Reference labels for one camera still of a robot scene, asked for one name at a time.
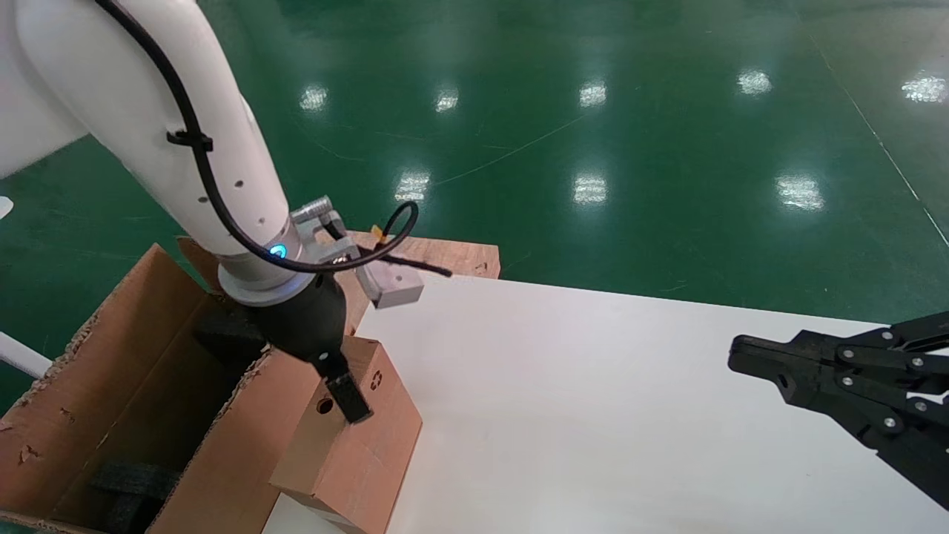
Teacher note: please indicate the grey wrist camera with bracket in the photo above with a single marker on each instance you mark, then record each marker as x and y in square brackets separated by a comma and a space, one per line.
[393, 285]

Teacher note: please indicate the large open cardboard box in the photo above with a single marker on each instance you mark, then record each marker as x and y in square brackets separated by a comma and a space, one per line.
[222, 460]

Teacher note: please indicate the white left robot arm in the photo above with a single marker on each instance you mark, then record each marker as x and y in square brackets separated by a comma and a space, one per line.
[133, 111]

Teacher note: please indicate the small brown cardboard box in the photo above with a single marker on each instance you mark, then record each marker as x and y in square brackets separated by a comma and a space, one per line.
[356, 467]

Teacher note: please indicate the wooden plywood board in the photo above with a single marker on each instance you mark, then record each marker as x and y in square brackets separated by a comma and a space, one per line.
[460, 259]

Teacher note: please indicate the black foam block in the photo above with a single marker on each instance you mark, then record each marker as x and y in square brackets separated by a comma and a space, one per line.
[222, 334]
[126, 482]

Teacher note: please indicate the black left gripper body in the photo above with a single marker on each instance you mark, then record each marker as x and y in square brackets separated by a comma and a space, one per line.
[308, 319]

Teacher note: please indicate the white pipe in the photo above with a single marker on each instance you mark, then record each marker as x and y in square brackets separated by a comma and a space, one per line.
[22, 357]

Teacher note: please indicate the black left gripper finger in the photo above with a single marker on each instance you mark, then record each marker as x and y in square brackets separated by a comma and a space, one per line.
[350, 400]

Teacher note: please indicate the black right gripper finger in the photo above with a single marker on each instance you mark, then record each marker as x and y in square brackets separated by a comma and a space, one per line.
[890, 437]
[815, 350]

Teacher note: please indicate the white rounded plastic part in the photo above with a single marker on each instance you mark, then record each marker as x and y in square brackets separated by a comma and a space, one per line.
[4, 208]

